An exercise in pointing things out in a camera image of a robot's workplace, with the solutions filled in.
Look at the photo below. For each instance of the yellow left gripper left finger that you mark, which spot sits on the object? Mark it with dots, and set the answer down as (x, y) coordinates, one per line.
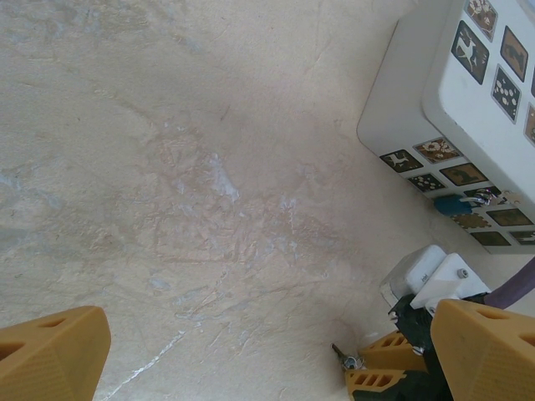
(50, 359)

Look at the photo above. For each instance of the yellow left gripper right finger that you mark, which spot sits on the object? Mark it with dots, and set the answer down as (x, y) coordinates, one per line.
(489, 359)

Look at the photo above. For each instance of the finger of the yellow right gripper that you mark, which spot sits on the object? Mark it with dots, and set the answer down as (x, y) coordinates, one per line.
(397, 355)
(372, 380)

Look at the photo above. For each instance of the small metal key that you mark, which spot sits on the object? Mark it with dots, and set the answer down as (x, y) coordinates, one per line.
(346, 358)

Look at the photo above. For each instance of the blue padlock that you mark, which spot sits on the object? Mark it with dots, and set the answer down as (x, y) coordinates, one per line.
(449, 205)

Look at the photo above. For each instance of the white box with patterned tiles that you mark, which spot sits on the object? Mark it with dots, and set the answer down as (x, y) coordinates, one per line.
(464, 92)

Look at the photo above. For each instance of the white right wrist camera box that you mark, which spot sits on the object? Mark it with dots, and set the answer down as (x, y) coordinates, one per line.
(443, 275)

